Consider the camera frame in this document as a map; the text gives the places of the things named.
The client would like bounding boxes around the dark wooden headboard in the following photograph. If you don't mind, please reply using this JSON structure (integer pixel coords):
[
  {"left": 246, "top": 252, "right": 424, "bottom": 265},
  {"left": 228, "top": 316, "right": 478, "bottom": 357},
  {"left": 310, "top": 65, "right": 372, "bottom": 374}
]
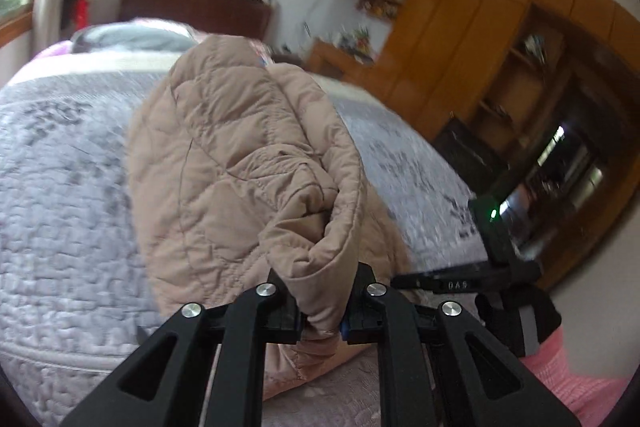
[{"left": 118, "top": 0, "right": 273, "bottom": 40}]

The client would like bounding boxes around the grey patterned quilt bedspread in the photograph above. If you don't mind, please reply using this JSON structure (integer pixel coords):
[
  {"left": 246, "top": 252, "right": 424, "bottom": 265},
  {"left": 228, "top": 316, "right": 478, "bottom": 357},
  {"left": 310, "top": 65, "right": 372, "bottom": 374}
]
[{"left": 1, "top": 51, "right": 486, "bottom": 426}]

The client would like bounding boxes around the wooden desk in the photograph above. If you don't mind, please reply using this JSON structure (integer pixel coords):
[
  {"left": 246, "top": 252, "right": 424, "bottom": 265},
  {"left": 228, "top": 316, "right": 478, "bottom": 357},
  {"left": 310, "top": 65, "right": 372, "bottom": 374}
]
[{"left": 305, "top": 39, "right": 372, "bottom": 84}]

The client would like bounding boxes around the tan quilted jacket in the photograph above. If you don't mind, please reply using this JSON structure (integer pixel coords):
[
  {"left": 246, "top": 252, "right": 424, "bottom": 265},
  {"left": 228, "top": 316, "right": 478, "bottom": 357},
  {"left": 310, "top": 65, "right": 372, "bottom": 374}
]
[{"left": 127, "top": 35, "right": 409, "bottom": 398}]

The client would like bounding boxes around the grey blue pillow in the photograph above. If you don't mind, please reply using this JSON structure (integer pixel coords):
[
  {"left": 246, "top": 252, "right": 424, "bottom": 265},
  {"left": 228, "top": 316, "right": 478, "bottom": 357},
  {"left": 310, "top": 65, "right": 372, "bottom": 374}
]
[{"left": 70, "top": 22, "right": 198, "bottom": 54}]

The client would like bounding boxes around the black chair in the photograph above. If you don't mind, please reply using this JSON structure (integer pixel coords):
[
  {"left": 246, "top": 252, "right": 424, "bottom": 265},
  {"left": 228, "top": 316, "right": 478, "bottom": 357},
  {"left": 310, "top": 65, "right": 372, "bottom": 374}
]
[{"left": 432, "top": 116, "right": 508, "bottom": 194}]

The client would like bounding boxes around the wooden wardrobe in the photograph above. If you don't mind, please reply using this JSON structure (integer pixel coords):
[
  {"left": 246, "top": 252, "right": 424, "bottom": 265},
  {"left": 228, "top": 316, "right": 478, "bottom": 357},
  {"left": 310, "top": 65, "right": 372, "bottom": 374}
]
[{"left": 360, "top": 0, "right": 639, "bottom": 288}]

